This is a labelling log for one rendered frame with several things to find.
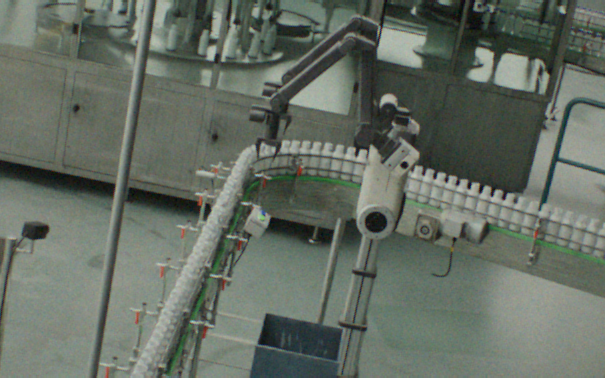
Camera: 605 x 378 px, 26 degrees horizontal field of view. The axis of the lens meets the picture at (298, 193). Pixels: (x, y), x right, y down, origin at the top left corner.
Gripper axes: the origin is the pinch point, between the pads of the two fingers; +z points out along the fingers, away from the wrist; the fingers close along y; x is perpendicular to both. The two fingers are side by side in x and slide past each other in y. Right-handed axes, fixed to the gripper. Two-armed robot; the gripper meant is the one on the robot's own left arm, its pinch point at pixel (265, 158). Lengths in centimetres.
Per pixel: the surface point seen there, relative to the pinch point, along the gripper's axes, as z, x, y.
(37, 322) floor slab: 142, 94, -105
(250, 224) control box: 31.4, 5.0, -1.2
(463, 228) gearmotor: 41, 93, 94
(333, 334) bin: 47, -51, 42
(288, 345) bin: 56, -51, 26
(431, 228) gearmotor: 47, 98, 79
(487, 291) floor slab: 141, 280, 136
